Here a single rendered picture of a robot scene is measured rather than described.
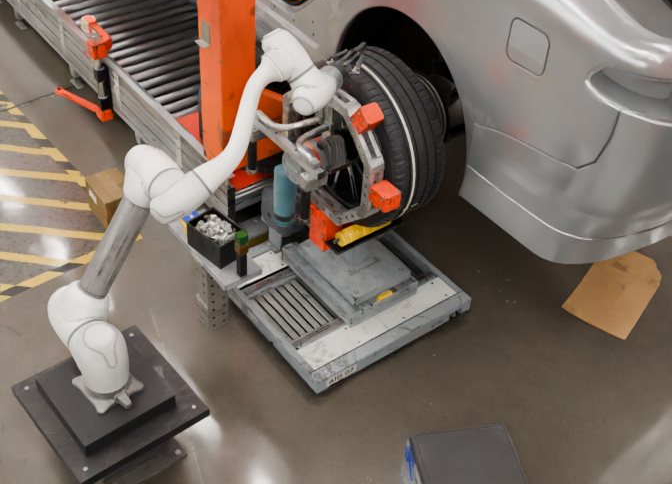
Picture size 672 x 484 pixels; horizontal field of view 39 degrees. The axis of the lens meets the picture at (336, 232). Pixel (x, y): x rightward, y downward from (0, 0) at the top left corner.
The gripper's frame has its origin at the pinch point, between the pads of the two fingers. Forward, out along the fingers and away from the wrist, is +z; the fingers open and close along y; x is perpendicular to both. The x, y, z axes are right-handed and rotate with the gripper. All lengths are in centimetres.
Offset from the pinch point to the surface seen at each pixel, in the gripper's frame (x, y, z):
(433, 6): 14.4, 17.9, 18.2
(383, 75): -9.4, 8.4, 3.9
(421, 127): -21.9, 27.0, -0.5
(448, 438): -92, 77, -67
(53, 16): -94, -218, 80
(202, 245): -77, -38, -45
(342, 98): -16.3, -1.4, -7.8
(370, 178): -34.8, 18.5, -21.4
